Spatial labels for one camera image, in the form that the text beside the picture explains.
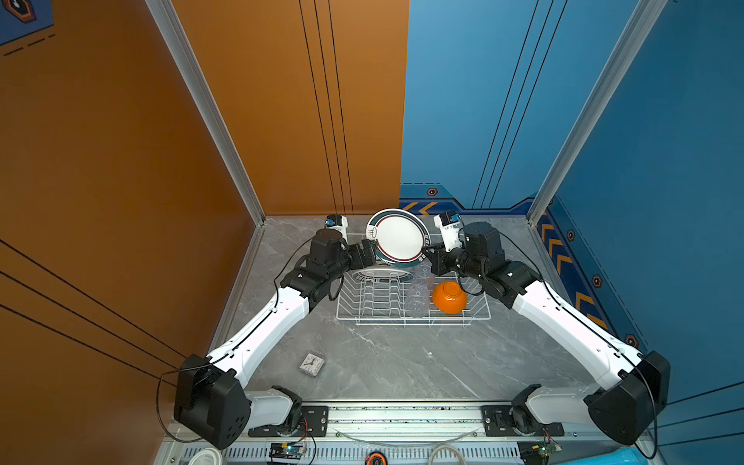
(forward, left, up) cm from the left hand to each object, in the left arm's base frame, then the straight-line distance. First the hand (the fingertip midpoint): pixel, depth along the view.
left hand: (365, 243), depth 79 cm
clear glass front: (-9, -15, -15) cm, 24 cm away
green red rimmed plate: (-2, -10, +5) cm, 11 cm away
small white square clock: (-25, +15, -24) cm, 37 cm away
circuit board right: (-44, -42, -25) cm, 66 cm away
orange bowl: (-6, -26, -18) cm, 32 cm away
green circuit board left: (-45, +18, -27) cm, 55 cm away
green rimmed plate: (+2, -5, -19) cm, 19 cm away
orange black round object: (-45, -4, -24) cm, 51 cm away
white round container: (-45, +33, -19) cm, 59 cm away
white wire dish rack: (-8, 0, -20) cm, 22 cm away
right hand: (-4, -15, +2) cm, 15 cm away
